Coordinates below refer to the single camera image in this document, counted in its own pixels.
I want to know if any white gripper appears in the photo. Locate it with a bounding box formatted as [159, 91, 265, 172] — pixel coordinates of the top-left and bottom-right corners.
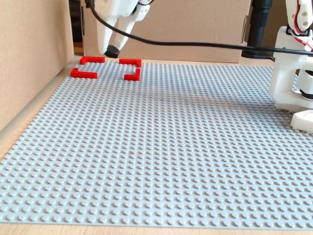
[93, 0, 151, 55]

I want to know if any black hexagonal Lego piece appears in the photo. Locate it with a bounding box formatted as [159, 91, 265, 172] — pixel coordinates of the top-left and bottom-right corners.
[103, 45, 121, 59]

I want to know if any red L-shaped Lego beam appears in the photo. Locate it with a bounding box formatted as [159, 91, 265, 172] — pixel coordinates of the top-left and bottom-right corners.
[118, 58, 142, 69]
[79, 56, 106, 65]
[70, 68, 98, 79]
[123, 68, 141, 81]

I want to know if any grey Lego baseplate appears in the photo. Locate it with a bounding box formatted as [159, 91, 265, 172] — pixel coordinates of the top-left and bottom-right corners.
[0, 58, 313, 227]

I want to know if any dark background shelf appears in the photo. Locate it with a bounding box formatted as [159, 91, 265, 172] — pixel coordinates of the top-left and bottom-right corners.
[68, 0, 84, 43]

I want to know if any plain cardboard panel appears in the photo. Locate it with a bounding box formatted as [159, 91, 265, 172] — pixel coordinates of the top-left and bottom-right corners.
[0, 0, 75, 133]

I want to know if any black monitor stand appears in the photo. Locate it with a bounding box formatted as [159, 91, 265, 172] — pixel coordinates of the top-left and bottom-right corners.
[241, 0, 275, 62]

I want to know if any black camera cable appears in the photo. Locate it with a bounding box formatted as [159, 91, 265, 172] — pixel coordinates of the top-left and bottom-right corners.
[85, 0, 313, 57]

